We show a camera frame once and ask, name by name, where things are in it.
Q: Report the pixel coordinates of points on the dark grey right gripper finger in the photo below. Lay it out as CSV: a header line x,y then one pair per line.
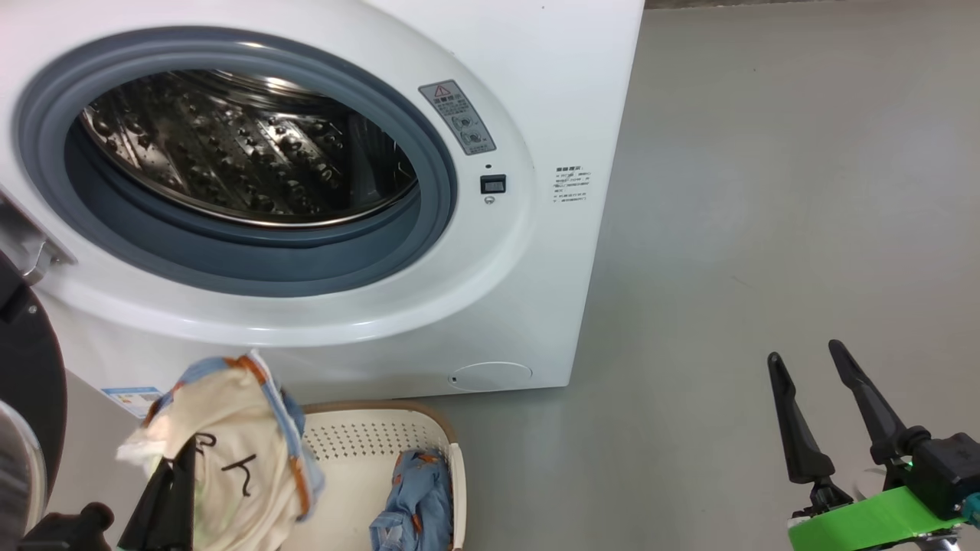
x,y
796,428
869,402

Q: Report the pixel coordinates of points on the steel perforated washer drum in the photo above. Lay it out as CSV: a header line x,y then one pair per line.
x,y
230,145

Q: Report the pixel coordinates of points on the blue white energy label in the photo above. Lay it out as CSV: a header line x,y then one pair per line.
x,y
132,399

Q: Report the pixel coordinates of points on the cream garment orange blue trim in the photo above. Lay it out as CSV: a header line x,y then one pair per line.
x,y
230,428

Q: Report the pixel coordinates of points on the grey warning sticker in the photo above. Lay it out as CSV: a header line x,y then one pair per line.
x,y
458,116

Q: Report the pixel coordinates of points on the white front-load washing machine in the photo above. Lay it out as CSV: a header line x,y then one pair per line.
x,y
551,92

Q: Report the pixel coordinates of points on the cream perforated laundry basket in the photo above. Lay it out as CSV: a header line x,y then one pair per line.
x,y
360,459

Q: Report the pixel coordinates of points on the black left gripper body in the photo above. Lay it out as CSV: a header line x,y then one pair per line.
x,y
69,532

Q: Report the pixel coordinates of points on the grey rubber door gasket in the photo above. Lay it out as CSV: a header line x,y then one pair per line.
x,y
253,256

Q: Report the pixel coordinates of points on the blue garment orange pattern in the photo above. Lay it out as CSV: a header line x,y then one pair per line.
x,y
417,497

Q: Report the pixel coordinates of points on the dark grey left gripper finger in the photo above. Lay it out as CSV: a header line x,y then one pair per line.
x,y
149,513
185,505

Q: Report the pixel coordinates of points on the round white filter cover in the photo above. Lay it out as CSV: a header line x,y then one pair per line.
x,y
490,376

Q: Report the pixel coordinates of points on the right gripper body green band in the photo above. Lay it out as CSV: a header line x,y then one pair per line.
x,y
880,516

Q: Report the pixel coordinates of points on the dark grey glass washing machine door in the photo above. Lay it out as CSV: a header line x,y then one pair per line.
x,y
31,360

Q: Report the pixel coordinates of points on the black door lock latch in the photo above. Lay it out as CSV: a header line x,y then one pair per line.
x,y
492,184

